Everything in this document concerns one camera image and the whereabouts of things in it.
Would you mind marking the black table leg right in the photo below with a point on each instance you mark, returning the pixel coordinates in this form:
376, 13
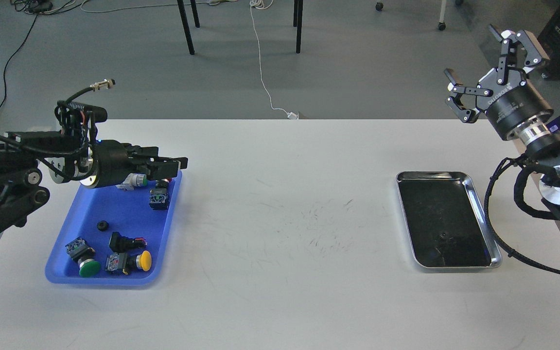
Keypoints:
298, 9

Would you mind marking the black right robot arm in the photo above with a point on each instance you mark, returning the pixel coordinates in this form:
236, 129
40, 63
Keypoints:
537, 186

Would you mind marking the light green push button switch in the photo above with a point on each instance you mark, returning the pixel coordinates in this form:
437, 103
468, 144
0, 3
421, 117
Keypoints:
133, 181

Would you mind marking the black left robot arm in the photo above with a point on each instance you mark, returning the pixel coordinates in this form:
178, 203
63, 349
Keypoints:
73, 153

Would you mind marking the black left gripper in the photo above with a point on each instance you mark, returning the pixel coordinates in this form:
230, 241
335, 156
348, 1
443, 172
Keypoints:
112, 164

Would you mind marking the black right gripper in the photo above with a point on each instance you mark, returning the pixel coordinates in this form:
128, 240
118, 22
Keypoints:
518, 104

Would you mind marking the red emergency stop button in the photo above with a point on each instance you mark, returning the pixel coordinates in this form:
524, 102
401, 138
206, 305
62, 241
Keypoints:
159, 197

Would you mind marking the yellow push button switch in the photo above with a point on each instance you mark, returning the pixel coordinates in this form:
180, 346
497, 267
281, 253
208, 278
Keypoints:
125, 264

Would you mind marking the black table leg left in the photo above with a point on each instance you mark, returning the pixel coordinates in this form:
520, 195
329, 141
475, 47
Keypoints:
185, 23

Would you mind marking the black table leg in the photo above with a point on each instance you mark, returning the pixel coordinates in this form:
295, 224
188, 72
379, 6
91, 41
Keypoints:
298, 9
185, 23

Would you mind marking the green mushroom push button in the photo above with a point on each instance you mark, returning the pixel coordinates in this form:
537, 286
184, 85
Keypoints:
84, 255

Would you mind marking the silver metal tray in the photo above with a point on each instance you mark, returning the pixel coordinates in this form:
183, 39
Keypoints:
436, 202

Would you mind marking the black selector switch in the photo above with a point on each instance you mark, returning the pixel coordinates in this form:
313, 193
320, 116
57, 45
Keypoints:
119, 244

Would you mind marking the blue plastic tray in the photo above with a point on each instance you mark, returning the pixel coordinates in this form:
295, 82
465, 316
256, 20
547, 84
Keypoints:
129, 213

